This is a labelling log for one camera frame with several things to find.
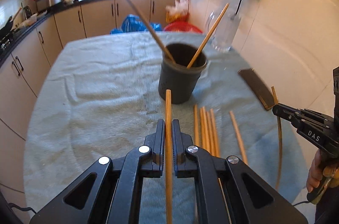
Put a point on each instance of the blue plastic bag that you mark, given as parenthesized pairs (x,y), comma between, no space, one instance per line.
(131,23)

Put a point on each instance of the red plastic basket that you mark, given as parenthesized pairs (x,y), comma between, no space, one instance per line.
(182,26)

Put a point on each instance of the person's right hand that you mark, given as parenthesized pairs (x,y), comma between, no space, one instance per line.
(316,173)

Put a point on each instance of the black wok pan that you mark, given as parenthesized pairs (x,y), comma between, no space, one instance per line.
(9,24)

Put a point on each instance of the dark grey utensil holder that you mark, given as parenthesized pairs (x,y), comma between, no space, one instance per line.
(176,77)

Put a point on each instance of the clear glass mug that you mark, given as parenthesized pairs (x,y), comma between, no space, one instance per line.
(223,36)

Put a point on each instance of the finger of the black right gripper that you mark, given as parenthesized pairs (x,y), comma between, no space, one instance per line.
(291,114)

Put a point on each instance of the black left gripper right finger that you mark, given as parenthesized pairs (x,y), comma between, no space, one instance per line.
(191,161)

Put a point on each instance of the light chopstick in holder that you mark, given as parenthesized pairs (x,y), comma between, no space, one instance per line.
(208,36)

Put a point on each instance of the dark chopstick in holder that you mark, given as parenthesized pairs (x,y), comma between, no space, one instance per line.
(151,30)

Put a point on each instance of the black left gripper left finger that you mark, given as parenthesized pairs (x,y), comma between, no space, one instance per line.
(129,172)

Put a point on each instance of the black smartphone in case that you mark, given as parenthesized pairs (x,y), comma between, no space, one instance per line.
(258,87)

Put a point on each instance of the light green table cloth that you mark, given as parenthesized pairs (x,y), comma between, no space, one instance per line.
(221,88)

